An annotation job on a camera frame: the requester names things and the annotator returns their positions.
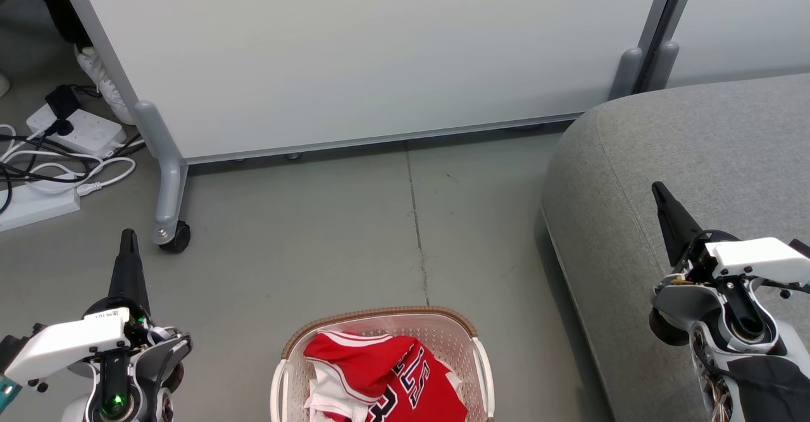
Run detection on large white partition grey frame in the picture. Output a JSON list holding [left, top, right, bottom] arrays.
[[51, 0, 681, 249]]

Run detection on long white power strip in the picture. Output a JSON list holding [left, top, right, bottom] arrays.
[[0, 175, 82, 232]]

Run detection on white square power strip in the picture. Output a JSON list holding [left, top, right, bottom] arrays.
[[27, 104, 127, 157]]

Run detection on black cable bundle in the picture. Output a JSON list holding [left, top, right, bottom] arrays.
[[0, 128, 146, 217]]

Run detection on black trouser leg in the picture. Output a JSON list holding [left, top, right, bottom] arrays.
[[16, 0, 94, 46]]

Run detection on black power adapter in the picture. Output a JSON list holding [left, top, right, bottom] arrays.
[[44, 85, 82, 137]]

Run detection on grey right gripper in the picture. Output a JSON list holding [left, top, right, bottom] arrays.
[[649, 182, 787, 357]]

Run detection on white power cable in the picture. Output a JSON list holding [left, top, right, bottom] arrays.
[[0, 125, 137, 198]]

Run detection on black castor wheel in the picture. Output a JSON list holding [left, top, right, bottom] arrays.
[[158, 221, 192, 253]]

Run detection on red white sports shorts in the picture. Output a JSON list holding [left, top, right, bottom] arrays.
[[304, 340, 469, 422]]

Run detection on narrow white partition grey frame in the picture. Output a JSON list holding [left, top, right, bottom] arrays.
[[645, 0, 810, 91]]

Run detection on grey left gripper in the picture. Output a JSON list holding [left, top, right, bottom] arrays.
[[62, 229, 194, 422]]

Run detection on white laundry basket brown rim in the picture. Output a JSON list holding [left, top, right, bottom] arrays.
[[271, 306, 495, 422]]

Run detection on grey fabric sofa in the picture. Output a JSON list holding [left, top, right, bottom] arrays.
[[541, 73, 810, 422]]

